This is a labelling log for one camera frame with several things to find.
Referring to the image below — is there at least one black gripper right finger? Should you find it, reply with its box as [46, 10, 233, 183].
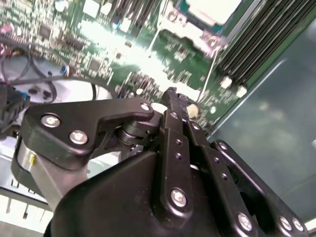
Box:
[177, 93, 310, 237]

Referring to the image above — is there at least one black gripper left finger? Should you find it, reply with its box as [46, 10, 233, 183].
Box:
[21, 87, 196, 220]

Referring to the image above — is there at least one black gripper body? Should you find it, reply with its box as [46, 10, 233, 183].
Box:
[46, 150, 237, 237]

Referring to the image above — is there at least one thin wire locking lever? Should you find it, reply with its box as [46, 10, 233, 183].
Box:
[199, 49, 220, 100]

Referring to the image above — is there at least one silver CPU plate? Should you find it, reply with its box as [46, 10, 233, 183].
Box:
[184, 0, 243, 27]

